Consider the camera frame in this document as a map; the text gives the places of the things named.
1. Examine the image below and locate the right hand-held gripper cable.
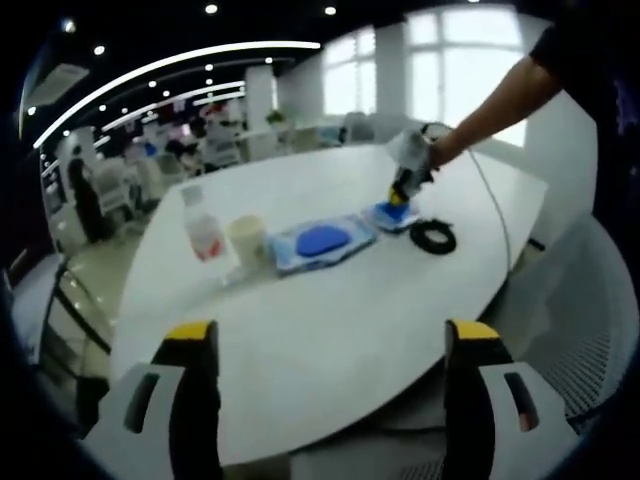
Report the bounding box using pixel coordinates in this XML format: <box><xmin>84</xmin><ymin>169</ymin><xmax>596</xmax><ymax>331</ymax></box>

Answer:
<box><xmin>466</xmin><ymin>148</ymin><xmax>517</xmax><ymax>272</ymax></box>

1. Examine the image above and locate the grey mesh office chair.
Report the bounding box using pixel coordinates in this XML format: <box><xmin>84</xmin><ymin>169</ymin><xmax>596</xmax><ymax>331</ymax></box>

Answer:
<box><xmin>289</xmin><ymin>214</ymin><xmax>637</xmax><ymax>480</ymax></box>

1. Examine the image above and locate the standing desk black frame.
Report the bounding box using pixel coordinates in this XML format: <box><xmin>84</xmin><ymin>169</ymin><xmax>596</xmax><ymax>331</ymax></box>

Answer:
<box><xmin>39</xmin><ymin>262</ymin><xmax>114</xmax><ymax>381</ymax></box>

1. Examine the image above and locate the person's right hand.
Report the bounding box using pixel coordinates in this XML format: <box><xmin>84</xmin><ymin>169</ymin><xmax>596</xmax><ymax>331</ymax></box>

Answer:
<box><xmin>429</xmin><ymin>132</ymin><xmax>465</xmax><ymax>172</ymax></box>

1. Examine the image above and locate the blue packet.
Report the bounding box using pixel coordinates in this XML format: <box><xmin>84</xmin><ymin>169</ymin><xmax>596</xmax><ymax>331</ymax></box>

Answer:
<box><xmin>360</xmin><ymin>198</ymin><xmax>422</xmax><ymax>236</ymax></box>

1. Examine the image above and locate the white paper cup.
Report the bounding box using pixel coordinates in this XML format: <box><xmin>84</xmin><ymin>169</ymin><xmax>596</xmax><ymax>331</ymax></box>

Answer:
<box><xmin>227</xmin><ymin>214</ymin><xmax>272</xmax><ymax>272</ymax></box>

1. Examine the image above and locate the black cable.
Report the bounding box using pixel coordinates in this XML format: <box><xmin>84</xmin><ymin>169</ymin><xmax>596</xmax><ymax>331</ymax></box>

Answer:
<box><xmin>408</xmin><ymin>218</ymin><xmax>458</xmax><ymax>256</ymax></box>

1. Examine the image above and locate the white office chair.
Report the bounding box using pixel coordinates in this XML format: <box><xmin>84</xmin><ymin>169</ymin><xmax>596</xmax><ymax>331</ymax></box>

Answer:
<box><xmin>97</xmin><ymin>159</ymin><xmax>139</xmax><ymax>212</ymax></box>

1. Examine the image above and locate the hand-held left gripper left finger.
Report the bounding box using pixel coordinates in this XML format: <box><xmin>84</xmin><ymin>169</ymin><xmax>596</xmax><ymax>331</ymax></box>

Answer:
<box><xmin>82</xmin><ymin>319</ymin><xmax>224</xmax><ymax>480</ymax></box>

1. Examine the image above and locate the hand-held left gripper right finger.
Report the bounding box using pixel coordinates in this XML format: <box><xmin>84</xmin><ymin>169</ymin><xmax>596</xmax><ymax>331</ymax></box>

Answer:
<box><xmin>443</xmin><ymin>318</ymin><xmax>584</xmax><ymax>480</ymax></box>

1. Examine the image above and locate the clear plastic bottle red label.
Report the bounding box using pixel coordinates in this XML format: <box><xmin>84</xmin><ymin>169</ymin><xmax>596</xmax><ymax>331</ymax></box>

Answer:
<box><xmin>179</xmin><ymin>183</ymin><xmax>229</xmax><ymax>264</ymax></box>

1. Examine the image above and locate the ceiling air conditioner vent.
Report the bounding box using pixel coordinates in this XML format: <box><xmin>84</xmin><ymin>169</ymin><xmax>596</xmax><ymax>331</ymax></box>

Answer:
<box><xmin>29</xmin><ymin>62</ymin><xmax>92</xmax><ymax>102</ymax></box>

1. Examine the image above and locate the curved ceiling light strip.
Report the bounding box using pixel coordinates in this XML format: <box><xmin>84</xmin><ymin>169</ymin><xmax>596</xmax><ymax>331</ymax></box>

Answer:
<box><xmin>32</xmin><ymin>40</ymin><xmax>322</xmax><ymax>149</ymax></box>

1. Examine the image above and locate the person's dark clothing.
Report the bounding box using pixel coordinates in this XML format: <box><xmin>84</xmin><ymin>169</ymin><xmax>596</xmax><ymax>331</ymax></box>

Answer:
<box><xmin>529</xmin><ymin>0</ymin><xmax>640</xmax><ymax>216</ymax></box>

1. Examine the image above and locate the white round table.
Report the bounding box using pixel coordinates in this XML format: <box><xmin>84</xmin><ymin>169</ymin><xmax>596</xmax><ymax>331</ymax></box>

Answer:
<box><xmin>109</xmin><ymin>144</ymin><xmax>549</xmax><ymax>466</ymax></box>

